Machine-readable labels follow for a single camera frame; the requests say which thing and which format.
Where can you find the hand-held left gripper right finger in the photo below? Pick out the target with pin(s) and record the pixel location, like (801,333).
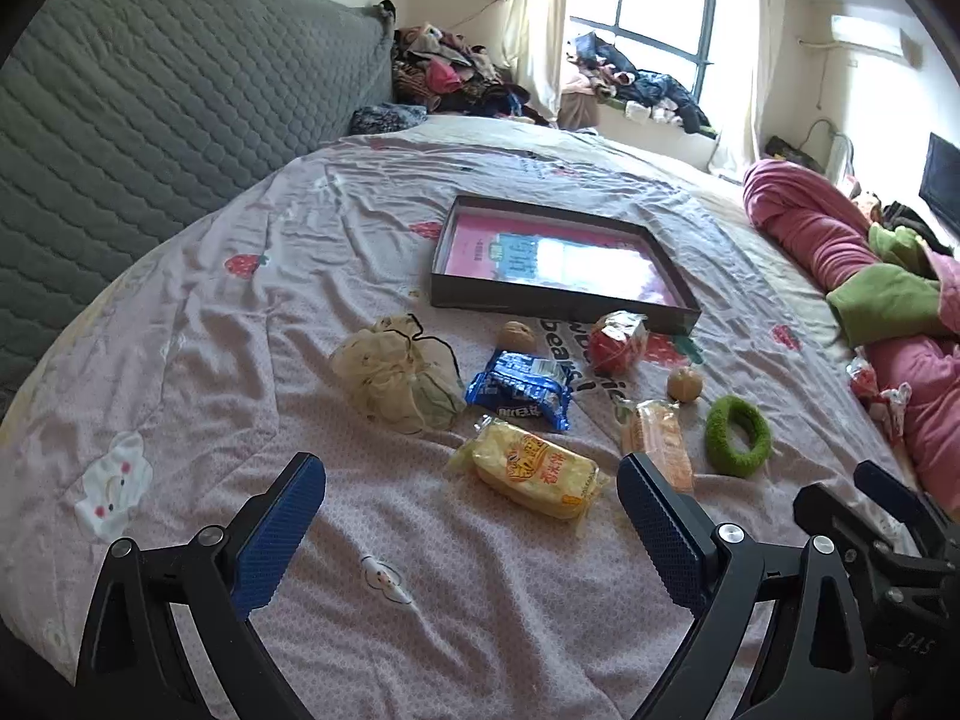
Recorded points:
(660,532)

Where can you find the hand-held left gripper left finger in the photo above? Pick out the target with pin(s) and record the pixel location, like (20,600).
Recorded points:
(281,532)

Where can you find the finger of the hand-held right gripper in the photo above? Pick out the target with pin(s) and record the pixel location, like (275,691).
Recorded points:
(881,478)
(832,514)

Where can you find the orange cracker packet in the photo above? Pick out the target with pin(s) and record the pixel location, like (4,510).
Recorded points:
(664,439)

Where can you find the green fuzzy hair scrunchie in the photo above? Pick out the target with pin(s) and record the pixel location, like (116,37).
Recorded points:
(715,436)

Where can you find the yellow cake packet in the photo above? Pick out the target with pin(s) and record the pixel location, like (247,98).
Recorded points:
(525,469)

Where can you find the red toy egg packet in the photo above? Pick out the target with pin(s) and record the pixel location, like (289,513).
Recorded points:
(615,349)

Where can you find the blue cookie packet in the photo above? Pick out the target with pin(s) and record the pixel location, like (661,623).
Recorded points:
(517,390)

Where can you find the pink shallow box tray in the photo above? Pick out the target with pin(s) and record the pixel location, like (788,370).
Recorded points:
(562,313)

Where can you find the small colourful snack packet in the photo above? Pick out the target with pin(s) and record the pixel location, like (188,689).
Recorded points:
(862,379)

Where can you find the green fleece cloth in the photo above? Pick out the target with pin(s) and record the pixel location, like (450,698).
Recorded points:
(892,292)

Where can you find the dark clutter heap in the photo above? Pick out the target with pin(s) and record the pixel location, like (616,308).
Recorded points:
(907,225)

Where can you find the pink quilt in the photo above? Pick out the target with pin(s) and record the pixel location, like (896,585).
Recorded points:
(810,232)

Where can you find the lilac strawberry print blanket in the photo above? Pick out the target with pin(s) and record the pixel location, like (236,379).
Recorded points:
(300,240)

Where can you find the black monitor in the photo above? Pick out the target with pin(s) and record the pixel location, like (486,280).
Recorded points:
(941,180)

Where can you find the pink book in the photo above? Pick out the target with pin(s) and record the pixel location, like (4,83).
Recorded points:
(472,247)

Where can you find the dark bag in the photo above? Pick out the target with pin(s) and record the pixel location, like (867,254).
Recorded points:
(787,150)

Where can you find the dark blue patterned cloth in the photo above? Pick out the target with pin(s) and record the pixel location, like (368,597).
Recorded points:
(386,120)

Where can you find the grey quilted headboard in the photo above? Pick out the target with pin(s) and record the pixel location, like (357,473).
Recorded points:
(150,127)

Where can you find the brown cloth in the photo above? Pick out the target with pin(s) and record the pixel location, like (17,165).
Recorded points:
(579,109)

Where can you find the cream curtain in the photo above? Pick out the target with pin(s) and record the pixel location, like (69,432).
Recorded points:
(765,52)
(540,15)

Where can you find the clothes heap on windowsill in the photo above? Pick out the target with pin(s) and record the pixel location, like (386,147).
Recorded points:
(652,90)

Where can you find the white air conditioner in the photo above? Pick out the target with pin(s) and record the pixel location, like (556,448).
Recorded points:
(870,34)

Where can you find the pile of mixed clothes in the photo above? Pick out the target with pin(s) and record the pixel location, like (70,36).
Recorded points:
(450,75)

